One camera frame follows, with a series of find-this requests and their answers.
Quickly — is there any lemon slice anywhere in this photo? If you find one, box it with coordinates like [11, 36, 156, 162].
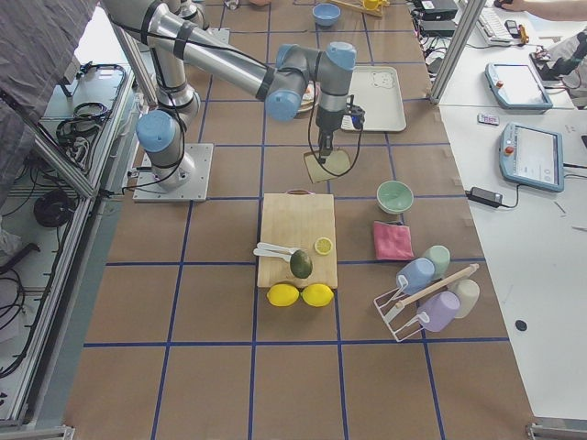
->
[314, 236, 334, 256]

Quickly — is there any white bread slice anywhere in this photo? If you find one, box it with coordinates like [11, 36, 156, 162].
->
[303, 149, 351, 183]

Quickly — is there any green bowl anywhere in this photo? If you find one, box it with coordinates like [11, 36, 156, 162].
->
[376, 181, 414, 215]

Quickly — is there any blue cup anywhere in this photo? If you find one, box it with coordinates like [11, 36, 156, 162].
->
[396, 258, 435, 295]

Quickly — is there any avocado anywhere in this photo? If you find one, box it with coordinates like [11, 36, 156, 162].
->
[289, 249, 313, 279]

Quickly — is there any yellow lemon right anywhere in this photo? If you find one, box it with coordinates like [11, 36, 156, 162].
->
[301, 283, 334, 307]

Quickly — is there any yellow cup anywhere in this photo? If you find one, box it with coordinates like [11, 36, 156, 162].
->
[362, 0, 382, 11]

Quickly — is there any keyboard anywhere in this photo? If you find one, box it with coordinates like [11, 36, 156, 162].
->
[476, 7, 514, 47]

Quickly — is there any black power adapter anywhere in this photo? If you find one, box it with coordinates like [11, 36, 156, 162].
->
[465, 186, 503, 208]

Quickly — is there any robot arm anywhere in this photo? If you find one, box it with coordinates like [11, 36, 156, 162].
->
[103, 1, 364, 179]

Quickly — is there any green cup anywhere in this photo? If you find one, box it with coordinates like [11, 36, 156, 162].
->
[422, 245, 450, 280]

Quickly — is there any teach pendant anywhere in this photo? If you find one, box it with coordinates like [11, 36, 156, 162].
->
[498, 123, 564, 193]
[484, 63, 553, 111]

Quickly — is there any purple cup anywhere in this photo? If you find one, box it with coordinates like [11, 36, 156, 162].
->
[416, 291, 460, 332]

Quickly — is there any white plastic fork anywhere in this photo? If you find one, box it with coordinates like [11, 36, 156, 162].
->
[256, 242, 300, 255]

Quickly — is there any beige cup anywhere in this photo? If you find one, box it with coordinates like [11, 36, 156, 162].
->
[448, 279, 480, 319]

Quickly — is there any blue bowl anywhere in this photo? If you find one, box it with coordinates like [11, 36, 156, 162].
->
[312, 3, 341, 28]

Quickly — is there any pink cloth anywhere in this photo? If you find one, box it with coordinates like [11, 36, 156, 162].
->
[372, 221, 414, 261]

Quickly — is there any white wire cup rack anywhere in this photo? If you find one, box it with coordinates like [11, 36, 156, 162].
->
[372, 275, 429, 343]

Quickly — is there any far teach pendant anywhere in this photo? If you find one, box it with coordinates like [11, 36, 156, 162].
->
[484, 63, 553, 111]

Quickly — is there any near teach pendant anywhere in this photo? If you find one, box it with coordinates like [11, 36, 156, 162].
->
[498, 123, 564, 193]

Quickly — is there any yellow lemon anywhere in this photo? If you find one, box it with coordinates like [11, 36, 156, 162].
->
[301, 283, 334, 307]
[266, 283, 300, 307]

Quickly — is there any cream bear serving tray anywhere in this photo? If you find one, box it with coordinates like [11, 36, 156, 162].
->
[349, 66, 406, 132]

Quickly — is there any wooden cutting board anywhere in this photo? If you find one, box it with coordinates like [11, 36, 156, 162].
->
[257, 193, 338, 289]

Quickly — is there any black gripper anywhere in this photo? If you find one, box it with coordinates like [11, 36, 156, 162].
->
[316, 93, 365, 165]

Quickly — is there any yellow lemon left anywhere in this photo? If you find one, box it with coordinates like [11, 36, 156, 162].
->
[266, 283, 300, 307]

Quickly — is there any cream round plate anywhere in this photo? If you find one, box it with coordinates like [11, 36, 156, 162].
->
[297, 82, 320, 114]

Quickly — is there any wooden dish rack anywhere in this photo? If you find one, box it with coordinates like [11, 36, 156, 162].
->
[331, 0, 390, 17]

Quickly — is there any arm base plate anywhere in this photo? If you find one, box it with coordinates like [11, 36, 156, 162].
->
[205, 27, 230, 59]
[133, 143, 214, 203]

